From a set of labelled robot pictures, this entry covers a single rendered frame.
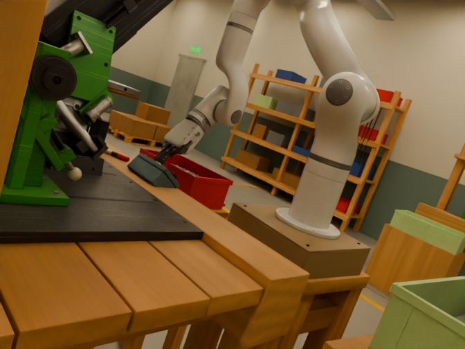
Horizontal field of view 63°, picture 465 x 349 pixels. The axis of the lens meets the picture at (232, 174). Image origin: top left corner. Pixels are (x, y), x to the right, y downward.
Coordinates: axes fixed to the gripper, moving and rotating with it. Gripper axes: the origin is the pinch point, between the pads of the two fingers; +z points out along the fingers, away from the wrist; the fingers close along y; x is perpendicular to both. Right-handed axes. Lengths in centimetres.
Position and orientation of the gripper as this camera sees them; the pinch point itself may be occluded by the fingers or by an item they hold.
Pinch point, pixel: (161, 157)
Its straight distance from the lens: 121.0
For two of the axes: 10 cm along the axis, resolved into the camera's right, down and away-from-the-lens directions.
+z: -6.5, 7.0, -2.9
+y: -6.6, -3.4, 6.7
